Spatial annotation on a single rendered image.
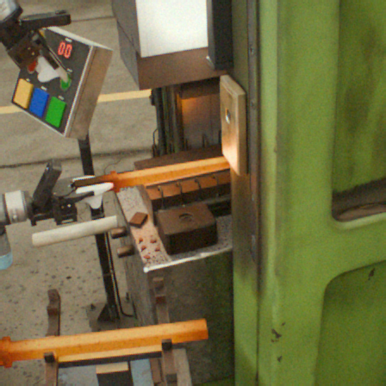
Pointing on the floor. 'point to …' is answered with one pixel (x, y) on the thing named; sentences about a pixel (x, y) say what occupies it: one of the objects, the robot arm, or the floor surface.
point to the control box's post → (99, 233)
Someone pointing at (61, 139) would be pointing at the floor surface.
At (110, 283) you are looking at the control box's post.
